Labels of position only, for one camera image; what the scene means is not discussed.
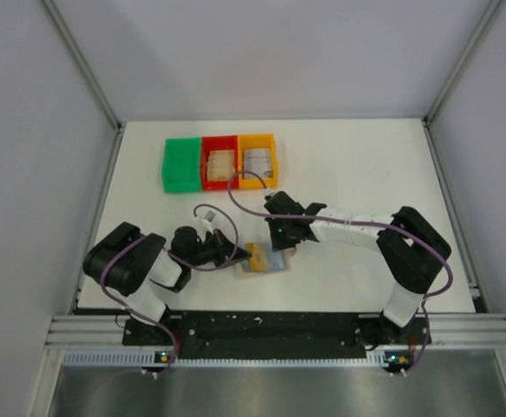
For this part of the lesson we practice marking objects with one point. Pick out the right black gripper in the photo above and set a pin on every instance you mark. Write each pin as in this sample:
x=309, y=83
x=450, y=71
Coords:
x=281, y=241

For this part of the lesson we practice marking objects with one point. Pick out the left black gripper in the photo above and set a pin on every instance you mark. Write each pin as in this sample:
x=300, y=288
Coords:
x=220, y=248

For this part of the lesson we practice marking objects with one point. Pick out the yellow credit card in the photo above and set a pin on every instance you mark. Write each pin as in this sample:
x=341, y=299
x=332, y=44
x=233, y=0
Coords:
x=258, y=261

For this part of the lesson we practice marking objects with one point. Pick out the beige card holder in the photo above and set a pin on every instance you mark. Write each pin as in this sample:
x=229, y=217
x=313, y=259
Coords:
x=242, y=273

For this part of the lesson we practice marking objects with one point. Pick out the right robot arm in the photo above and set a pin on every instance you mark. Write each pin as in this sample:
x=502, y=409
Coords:
x=412, y=249

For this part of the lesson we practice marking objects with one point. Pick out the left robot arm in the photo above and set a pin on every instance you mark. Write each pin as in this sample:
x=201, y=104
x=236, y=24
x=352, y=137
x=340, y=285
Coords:
x=128, y=264

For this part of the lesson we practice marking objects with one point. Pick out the stack of cards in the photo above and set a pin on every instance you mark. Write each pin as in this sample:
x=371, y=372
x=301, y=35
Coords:
x=259, y=161

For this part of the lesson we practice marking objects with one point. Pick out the beige card holders stack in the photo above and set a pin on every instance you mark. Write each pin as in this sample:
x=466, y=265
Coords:
x=220, y=165

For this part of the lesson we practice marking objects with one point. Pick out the yellow plastic bin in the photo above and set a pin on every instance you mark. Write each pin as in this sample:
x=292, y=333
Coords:
x=259, y=141

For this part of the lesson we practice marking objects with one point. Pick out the green plastic bin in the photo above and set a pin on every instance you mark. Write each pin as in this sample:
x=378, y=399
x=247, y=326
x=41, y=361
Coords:
x=181, y=165

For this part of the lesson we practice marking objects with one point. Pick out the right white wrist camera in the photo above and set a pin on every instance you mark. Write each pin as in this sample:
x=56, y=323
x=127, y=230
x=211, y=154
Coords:
x=268, y=192

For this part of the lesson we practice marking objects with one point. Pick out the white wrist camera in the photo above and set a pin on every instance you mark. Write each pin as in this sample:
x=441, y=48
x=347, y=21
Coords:
x=207, y=221
x=268, y=192

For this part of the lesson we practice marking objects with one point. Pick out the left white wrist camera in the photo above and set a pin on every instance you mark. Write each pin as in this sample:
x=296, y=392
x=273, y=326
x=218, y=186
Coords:
x=207, y=221

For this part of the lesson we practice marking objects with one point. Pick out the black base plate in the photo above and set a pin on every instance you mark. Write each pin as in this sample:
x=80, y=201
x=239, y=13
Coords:
x=227, y=335

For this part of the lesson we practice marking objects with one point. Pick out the white slotted cable duct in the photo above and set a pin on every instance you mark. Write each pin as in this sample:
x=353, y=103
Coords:
x=158, y=359

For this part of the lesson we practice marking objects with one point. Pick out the right aluminium corner post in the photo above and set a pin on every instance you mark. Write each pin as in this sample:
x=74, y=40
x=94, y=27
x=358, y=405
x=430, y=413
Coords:
x=484, y=25

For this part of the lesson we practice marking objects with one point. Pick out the aluminium corner post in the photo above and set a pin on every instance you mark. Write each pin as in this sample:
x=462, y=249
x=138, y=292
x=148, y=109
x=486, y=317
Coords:
x=80, y=63
x=484, y=25

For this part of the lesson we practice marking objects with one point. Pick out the left aluminium corner post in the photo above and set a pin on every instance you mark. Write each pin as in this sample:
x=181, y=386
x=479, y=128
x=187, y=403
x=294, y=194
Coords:
x=80, y=63

